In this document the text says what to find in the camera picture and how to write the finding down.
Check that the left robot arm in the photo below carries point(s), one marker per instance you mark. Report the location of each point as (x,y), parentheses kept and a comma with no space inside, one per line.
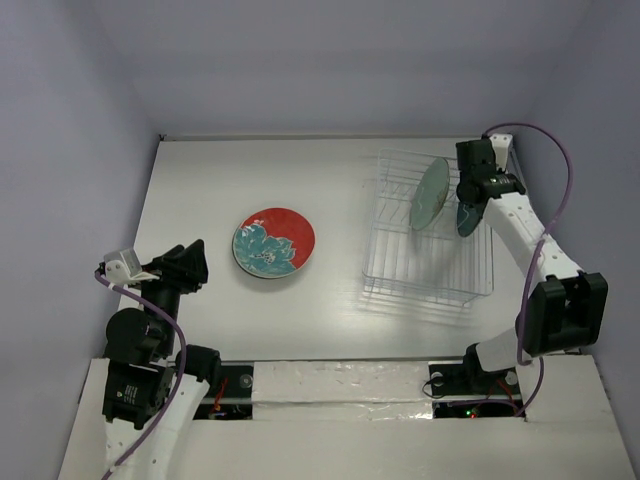
(155,380)

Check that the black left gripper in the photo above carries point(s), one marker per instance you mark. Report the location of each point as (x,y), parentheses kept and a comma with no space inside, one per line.
(186,266)

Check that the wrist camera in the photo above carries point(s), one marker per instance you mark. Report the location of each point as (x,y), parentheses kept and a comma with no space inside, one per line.
(123,268)
(502,145)

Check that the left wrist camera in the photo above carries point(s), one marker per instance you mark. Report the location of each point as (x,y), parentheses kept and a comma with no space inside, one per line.
(123,268)

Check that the white foam block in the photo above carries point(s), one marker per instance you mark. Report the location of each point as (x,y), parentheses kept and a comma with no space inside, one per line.
(366,391)

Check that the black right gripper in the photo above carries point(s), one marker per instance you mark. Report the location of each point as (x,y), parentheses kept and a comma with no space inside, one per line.
(470,198)

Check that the dark teal plate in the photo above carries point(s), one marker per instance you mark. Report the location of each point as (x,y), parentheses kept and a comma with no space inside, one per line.
(468,217)

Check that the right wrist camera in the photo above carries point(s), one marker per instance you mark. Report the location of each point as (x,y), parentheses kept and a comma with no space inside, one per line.
(502,145)

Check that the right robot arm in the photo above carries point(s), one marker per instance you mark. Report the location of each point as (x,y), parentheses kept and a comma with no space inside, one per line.
(562,306)

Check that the light green plate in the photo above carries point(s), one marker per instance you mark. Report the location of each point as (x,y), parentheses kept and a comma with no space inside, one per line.
(430,195)

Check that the red teal flower plate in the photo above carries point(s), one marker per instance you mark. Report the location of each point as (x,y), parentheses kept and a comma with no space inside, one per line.
(273,243)

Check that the white wire dish rack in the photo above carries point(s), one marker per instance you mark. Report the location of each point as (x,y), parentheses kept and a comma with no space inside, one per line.
(434,264)

